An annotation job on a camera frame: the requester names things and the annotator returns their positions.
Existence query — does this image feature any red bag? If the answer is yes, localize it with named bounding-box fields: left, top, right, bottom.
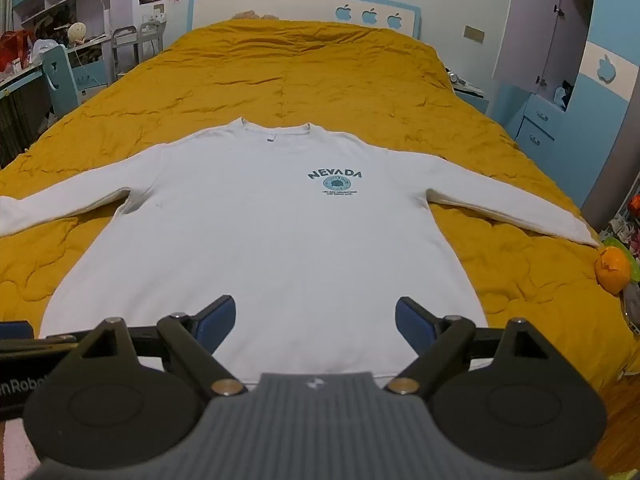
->
left=0, top=30, right=37, bottom=78

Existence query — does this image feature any white and blue headboard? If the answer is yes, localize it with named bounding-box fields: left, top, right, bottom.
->
left=187, top=0, right=421, bottom=42

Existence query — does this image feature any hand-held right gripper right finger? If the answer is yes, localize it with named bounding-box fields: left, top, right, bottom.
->
left=387, top=296, right=554, bottom=401

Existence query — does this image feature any yellow quilted bed cover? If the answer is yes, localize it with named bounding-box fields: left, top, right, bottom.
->
left=0, top=20, right=628, bottom=392

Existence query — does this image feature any cluttered desk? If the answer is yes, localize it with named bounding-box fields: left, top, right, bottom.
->
left=0, top=34, right=114, bottom=168

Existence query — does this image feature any colourful clutter pile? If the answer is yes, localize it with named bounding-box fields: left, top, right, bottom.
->
left=599, top=192, right=640, bottom=263

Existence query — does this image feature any blue chair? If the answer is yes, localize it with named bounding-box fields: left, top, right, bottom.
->
left=41, top=44, right=82, bottom=113

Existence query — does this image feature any white printed sweatshirt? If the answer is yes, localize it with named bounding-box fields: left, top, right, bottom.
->
left=0, top=116, right=601, bottom=391

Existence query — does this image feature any blue and white wardrobe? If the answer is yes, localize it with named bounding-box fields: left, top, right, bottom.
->
left=492, top=0, right=640, bottom=211

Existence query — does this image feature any blue nightstand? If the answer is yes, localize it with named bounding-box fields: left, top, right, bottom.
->
left=446, top=69, right=491, bottom=114

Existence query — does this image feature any white utility cart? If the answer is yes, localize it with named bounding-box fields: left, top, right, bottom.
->
left=110, top=21, right=169, bottom=81

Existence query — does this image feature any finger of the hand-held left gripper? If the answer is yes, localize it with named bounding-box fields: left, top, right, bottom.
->
left=0, top=323, right=81, bottom=359

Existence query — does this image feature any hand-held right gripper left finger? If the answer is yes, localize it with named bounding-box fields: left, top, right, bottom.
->
left=80, top=295, right=249, bottom=399

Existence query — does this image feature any orange plush toy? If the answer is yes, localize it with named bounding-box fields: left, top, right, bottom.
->
left=593, top=246, right=634, bottom=297

